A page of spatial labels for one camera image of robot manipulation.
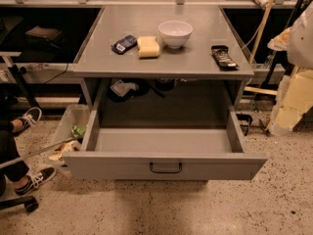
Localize dark blue snack packet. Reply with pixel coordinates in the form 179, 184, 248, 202
112, 35, 137, 55

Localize white crumpled paper under table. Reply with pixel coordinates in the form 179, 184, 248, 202
111, 79, 139, 97

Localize dark brown box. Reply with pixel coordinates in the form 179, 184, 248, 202
25, 25, 63, 42

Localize clear plastic trash bin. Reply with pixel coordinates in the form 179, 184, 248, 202
48, 104, 90, 166

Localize person leg black trousers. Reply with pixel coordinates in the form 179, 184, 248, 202
0, 101, 29, 192

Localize black sneaker lower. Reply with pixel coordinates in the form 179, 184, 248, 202
14, 166, 57, 196

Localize white ceramic bowl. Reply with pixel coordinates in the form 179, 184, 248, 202
158, 21, 193, 49

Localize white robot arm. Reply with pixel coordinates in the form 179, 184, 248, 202
267, 3, 313, 136

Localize black drawer handle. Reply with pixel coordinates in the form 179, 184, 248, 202
150, 163, 183, 174

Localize green crumpled wrapper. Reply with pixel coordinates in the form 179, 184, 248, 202
70, 125, 86, 138

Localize grey metal pole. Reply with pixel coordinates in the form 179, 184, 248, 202
0, 137, 82, 169

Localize grey metal cabinet table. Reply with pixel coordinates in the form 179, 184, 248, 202
74, 4, 253, 116

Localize yellow sponge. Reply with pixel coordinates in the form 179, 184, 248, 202
137, 36, 159, 58

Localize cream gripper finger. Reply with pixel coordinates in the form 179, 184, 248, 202
267, 27, 291, 51
267, 69, 313, 136

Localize wooden broom stick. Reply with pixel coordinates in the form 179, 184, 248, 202
249, 0, 274, 65

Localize black sneaker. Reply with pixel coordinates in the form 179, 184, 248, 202
12, 107, 42, 136
14, 166, 57, 196

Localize grey open top drawer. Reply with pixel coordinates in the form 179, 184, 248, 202
63, 81, 269, 181

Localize black chair caster base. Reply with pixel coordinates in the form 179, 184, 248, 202
0, 196, 39, 212

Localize black sneaker upper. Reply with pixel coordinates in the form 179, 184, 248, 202
12, 107, 42, 136

